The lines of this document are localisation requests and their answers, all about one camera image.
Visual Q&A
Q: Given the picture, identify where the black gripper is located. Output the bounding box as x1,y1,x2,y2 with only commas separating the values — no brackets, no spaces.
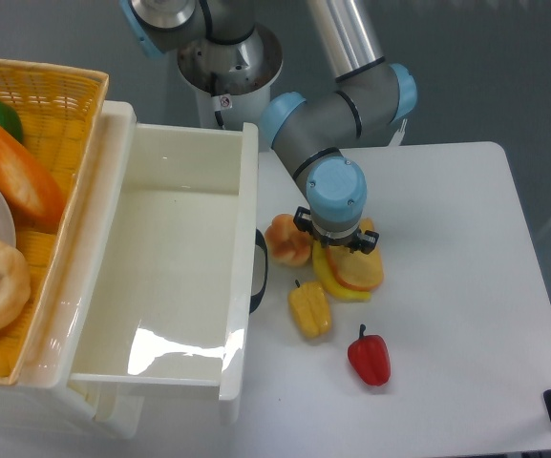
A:
293,206,379,254

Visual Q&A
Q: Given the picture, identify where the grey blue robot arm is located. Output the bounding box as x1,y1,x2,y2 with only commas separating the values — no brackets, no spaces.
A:
120,1,417,254

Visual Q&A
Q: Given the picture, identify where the toy knotted bread roll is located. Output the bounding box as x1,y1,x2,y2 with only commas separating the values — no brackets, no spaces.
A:
265,214,312,267

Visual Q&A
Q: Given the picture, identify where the yellow toy banana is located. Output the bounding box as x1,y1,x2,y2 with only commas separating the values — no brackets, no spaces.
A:
312,241,371,302

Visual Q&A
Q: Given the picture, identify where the yellow toy bell pepper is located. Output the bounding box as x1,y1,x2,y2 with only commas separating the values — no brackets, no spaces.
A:
287,281,332,339

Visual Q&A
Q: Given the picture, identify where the red toy bell pepper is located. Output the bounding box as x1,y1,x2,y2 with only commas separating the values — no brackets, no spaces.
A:
347,323,391,386

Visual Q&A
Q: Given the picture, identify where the white open plastic drawer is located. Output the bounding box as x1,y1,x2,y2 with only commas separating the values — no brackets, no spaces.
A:
67,121,260,402

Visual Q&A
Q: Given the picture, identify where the toy baguette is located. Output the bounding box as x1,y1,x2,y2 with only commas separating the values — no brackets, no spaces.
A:
0,126,67,229

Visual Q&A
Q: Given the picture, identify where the yellow woven basket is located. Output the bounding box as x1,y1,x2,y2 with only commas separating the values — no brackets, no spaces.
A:
0,59,109,385

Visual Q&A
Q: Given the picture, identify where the green toy vegetable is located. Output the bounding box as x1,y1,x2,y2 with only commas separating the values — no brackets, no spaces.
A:
0,101,24,144

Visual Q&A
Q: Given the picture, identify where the black drawer handle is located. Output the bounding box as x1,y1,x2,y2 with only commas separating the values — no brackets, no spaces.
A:
249,229,269,314

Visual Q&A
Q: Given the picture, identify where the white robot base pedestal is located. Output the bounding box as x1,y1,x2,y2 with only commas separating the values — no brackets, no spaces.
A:
176,23,410,149

